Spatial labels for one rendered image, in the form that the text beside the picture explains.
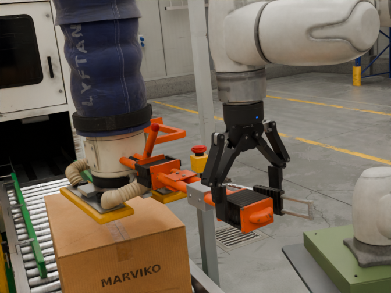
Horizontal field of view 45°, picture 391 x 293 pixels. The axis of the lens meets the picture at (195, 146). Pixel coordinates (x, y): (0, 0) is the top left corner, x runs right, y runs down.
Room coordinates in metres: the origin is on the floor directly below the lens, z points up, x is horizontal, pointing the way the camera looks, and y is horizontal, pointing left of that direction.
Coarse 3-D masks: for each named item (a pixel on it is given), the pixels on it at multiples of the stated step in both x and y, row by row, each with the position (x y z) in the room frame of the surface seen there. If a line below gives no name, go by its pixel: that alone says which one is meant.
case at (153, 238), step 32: (64, 224) 1.49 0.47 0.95; (96, 224) 1.46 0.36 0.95; (128, 224) 1.44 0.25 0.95; (160, 224) 1.41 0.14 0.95; (64, 256) 1.26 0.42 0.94; (96, 256) 1.29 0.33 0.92; (128, 256) 1.32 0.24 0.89; (160, 256) 1.36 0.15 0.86; (64, 288) 1.25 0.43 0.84; (96, 288) 1.28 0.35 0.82; (128, 288) 1.32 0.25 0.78; (160, 288) 1.35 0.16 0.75
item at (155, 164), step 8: (136, 160) 1.15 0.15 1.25; (144, 160) 1.15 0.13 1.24; (152, 160) 1.17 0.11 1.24; (160, 160) 1.17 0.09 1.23; (168, 160) 1.16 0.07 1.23; (176, 160) 1.12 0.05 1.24; (136, 168) 1.13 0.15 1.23; (144, 168) 1.09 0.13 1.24; (152, 168) 1.08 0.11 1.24; (160, 168) 1.09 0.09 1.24; (168, 168) 1.10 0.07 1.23; (176, 168) 1.11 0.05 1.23; (136, 176) 1.13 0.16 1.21; (144, 176) 1.11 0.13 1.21; (152, 176) 1.08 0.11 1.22; (144, 184) 1.10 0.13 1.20; (152, 184) 1.08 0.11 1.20; (160, 184) 1.09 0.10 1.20
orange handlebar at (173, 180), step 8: (160, 128) 1.63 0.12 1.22; (168, 128) 1.59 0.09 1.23; (176, 128) 1.56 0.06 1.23; (160, 136) 1.47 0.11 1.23; (168, 136) 1.48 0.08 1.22; (176, 136) 1.49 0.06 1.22; (184, 136) 1.51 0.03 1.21; (120, 160) 1.26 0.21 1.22; (128, 160) 1.23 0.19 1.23; (160, 176) 1.07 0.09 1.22; (168, 176) 1.04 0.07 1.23; (176, 176) 1.03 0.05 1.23; (184, 176) 1.03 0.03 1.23; (192, 176) 1.03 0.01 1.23; (168, 184) 1.03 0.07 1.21; (176, 184) 1.00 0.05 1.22; (184, 184) 0.98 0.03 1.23; (184, 192) 0.98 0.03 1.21; (208, 200) 0.89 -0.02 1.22; (256, 216) 0.78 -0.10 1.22; (264, 216) 0.79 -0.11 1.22
